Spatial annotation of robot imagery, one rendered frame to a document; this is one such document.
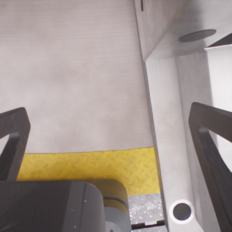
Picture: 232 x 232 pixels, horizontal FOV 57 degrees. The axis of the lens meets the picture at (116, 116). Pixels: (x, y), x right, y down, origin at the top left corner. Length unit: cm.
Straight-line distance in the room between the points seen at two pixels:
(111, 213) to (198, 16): 54
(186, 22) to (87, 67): 33
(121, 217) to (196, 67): 43
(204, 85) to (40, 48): 35
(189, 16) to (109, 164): 71
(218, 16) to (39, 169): 80
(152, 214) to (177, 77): 61
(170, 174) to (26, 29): 44
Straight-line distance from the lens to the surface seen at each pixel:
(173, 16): 17
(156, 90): 44
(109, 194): 70
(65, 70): 50
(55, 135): 51
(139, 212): 91
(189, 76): 40
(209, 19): 20
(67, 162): 85
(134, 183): 86
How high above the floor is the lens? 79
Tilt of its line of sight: 86 degrees down
